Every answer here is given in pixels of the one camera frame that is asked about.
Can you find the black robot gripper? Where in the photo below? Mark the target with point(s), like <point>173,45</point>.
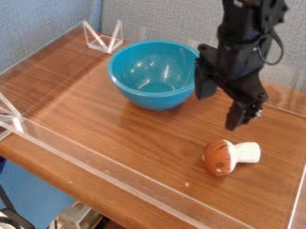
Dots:
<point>230,65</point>

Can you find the brown and white toy mushroom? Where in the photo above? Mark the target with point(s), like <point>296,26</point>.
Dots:
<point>222,156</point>

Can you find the blue plastic bowl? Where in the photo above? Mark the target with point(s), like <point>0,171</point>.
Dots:
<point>153,73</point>

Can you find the clear acrylic back barrier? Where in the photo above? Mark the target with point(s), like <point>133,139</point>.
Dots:
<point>285,82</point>

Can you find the clear acrylic barrier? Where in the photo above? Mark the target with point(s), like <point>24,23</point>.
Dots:
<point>285,82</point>
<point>145,188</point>

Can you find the clear acrylic front barrier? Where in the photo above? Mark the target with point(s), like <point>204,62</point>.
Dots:
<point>145,188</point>

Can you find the white box under table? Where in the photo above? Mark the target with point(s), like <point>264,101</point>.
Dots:
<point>78,216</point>

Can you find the clear acrylic corner bracket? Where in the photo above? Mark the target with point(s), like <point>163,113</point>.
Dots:
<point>102,42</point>

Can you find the clear acrylic left bracket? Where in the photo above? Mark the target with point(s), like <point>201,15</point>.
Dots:
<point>11,116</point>

